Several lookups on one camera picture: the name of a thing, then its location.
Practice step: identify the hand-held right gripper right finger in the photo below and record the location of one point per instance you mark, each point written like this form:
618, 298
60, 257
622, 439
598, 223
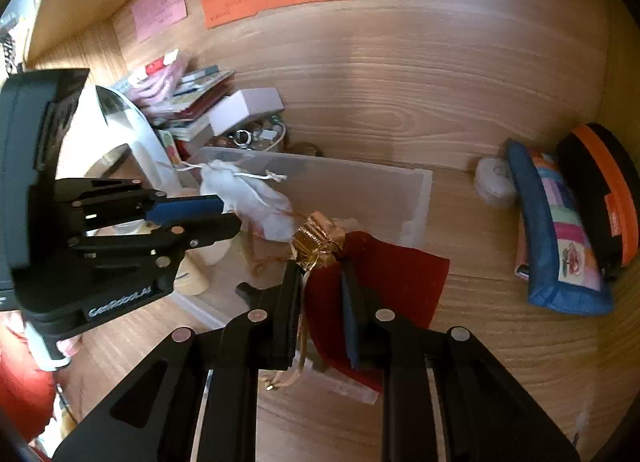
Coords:
352, 322

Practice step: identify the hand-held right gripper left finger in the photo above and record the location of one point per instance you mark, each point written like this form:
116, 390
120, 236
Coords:
286, 322

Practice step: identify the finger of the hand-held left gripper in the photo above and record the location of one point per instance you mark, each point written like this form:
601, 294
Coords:
210, 232
185, 207

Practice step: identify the cream lotion tube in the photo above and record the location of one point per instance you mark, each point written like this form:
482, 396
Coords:
192, 282

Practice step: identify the red velvet pouch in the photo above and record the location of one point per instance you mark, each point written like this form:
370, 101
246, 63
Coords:
395, 282

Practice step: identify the translucent plastic container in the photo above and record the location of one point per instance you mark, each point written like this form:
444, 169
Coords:
350, 192

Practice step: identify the white bowl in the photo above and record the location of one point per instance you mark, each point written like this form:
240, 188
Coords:
255, 136

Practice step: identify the stack of books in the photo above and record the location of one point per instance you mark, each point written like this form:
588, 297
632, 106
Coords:
195, 101

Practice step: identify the small white box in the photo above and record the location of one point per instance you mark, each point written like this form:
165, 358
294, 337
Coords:
245, 109

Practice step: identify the pink striped pouch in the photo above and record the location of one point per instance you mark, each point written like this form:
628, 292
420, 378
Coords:
160, 76

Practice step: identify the small grey round pebble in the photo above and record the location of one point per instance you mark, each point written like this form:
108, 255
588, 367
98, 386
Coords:
495, 181

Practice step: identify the pink paper note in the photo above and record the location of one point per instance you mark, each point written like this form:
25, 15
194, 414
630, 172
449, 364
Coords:
160, 6

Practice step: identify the red cloth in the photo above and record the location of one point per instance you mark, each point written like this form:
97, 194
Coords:
22, 382

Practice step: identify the blue pencil case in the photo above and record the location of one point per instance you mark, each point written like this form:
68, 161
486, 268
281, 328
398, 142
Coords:
555, 232

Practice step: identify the black orange round case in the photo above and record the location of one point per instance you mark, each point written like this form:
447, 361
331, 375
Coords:
612, 181

